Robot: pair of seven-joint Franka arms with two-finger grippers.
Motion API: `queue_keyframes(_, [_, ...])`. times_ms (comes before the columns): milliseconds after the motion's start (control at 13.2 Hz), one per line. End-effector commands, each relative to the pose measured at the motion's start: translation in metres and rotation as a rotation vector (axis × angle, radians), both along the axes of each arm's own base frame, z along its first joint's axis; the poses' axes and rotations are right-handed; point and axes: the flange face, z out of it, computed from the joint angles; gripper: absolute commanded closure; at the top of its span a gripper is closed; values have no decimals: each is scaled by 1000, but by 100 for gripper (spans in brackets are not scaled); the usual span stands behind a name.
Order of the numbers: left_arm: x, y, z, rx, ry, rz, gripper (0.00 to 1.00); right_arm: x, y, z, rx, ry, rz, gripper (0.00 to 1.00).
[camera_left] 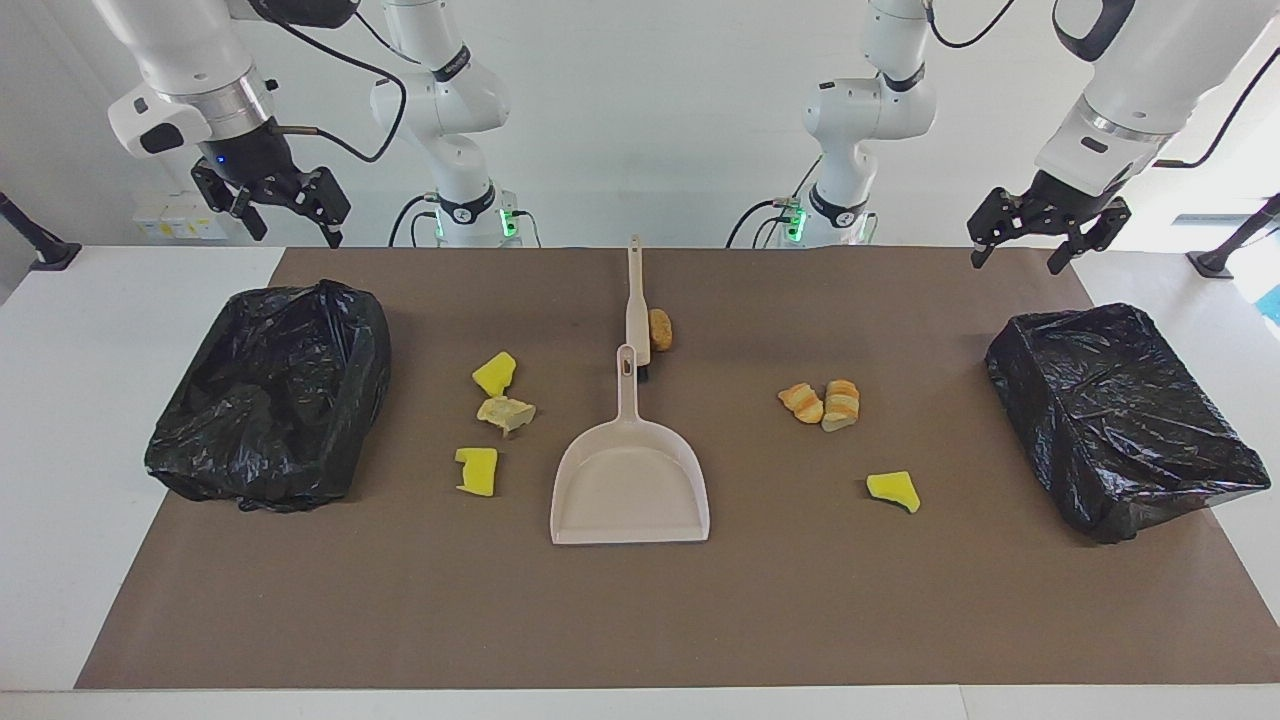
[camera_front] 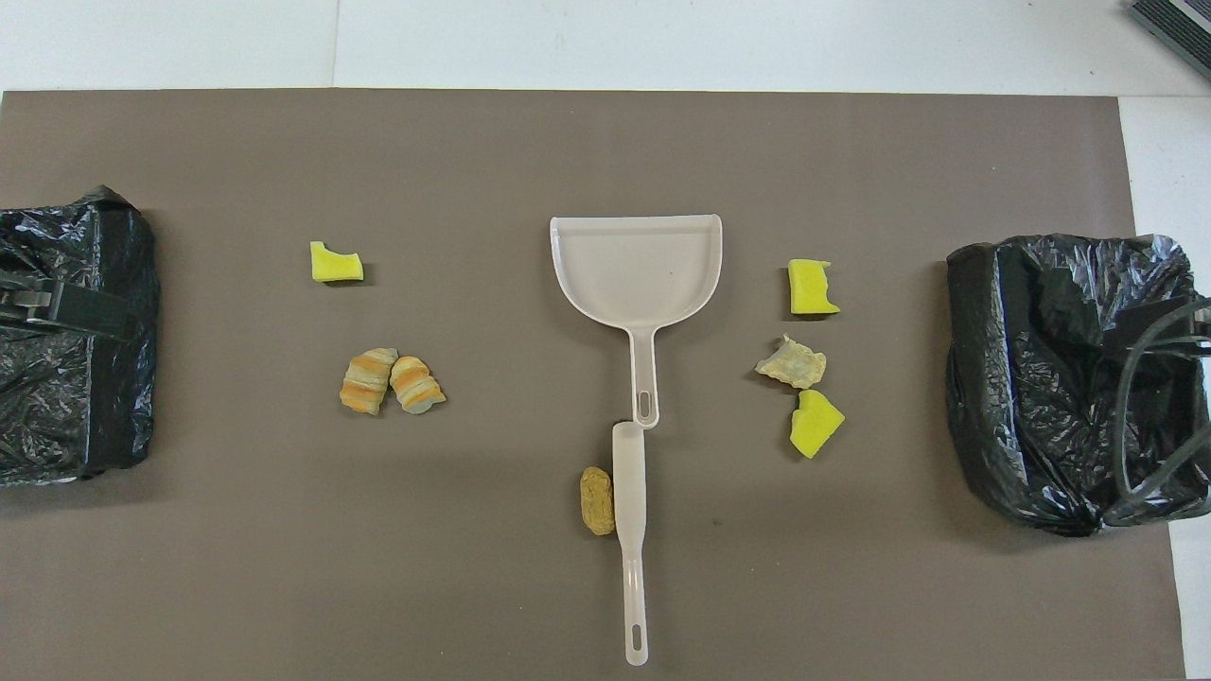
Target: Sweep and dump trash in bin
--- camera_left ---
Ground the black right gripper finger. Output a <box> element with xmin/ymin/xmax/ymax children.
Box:
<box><xmin>296</xmin><ymin>166</ymin><xmax>353</xmax><ymax>251</ymax></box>
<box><xmin>190</xmin><ymin>158</ymin><xmax>269</xmax><ymax>243</ymax></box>

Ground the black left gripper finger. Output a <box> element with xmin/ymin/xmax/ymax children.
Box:
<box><xmin>966</xmin><ymin>186</ymin><xmax>1023</xmax><ymax>269</ymax></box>
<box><xmin>1047</xmin><ymin>198</ymin><xmax>1133</xmax><ymax>276</ymax></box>

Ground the yellow sponge piece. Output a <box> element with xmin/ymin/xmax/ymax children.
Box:
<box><xmin>866</xmin><ymin>470</ymin><xmax>922</xmax><ymax>515</ymax></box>
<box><xmin>471</xmin><ymin>351</ymin><xmax>518</xmax><ymax>398</ymax></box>
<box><xmin>454</xmin><ymin>447</ymin><xmax>499</xmax><ymax>498</ymax></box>

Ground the pale striped croissant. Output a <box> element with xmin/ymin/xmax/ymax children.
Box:
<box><xmin>821</xmin><ymin>379</ymin><xmax>861</xmax><ymax>433</ymax></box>

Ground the orange striped croissant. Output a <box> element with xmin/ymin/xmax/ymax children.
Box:
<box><xmin>778</xmin><ymin>382</ymin><xmax>825</xmax><ymax>425</ymax></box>

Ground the pale food scrap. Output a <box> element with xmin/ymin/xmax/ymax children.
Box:
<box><xmin>476</xmin><ymin>396</ymin><xmax>537</xmax><ymax>438</ymax></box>

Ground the beige hand brush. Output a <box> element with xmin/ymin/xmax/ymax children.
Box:
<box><xmin>625</xmin><ymin>234</ymin><xmax>653</xmax><ymax>386</ymax></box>

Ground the beige plastic dustpan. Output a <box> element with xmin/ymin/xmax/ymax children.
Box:
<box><xmin>549</xmin><ymin>344</ymin><xmax>711</xmax><ymax>546</ymax></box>

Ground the left black trash bag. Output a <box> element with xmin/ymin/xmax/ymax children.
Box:
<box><xmin>984</xmin><ymin>303</ymin><xmax>1272</xmax><ymax>545</ymax></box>

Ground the black trash bag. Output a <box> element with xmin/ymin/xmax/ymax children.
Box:
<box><xmin>143</xmin><ymin>279</ymin><xmax>393</xmax><ymax>514</ymax></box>
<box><xmin>984</xmin><ymin>303</ymin><xmax>1272</xmax><ymax>545</ymax></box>

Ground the right black trash bag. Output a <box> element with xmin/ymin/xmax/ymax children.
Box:
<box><xmin>143</xmin><ymin>279</ymin><xmax>393</xmax><ymax>514</ymax></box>

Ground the white socket box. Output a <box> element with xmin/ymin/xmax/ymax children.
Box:
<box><xmin>133</xmin><ymin>190</ymin><xmax>229</xmax><ymax>242</ymax></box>

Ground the brown table mat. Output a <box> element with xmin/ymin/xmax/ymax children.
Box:
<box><xmin>75</xmin><ymin>247</ymin><xmax>1280</xmax><ymax>691</ymax></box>

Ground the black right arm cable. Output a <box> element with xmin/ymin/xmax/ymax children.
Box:
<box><xmin>235</xmin><ymin>0</ymin><xmax>409</xmax><ymax>164</ymax></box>

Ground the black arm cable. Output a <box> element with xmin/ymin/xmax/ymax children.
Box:
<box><xmin>925</xmin><ymin>0</ymin><xmax>1280</xmax><ymax>169</ymax></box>
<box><xmin>235</xmin><ymin>0</ymin><xmax>409</xmax><ymax>164</ymax></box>

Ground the black base cable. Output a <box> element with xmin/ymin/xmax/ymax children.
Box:
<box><xmin>726</xmin><ymin>196</ymin><xmax>801</xmax><ymax>249</ymax></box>
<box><xmin>387</xmin><ymin>194</ymin><xmax>441</xmax><ymax>248</ymax></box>

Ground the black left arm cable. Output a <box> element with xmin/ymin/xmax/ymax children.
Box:
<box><xmin>925</xmin><ymin>0</ymin><xmax>1280</xmax><ymax>169</ymax></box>

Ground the black camera stand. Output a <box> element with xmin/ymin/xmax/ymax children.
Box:
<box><xmin>1187</xmin><ymin>193</ymin><xmax>1280</xmax><ymax>280</ymax></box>
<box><xmin>0</xmin><ymin>190</ymin><xmax>83</xmax><ymax>272</ymax></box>

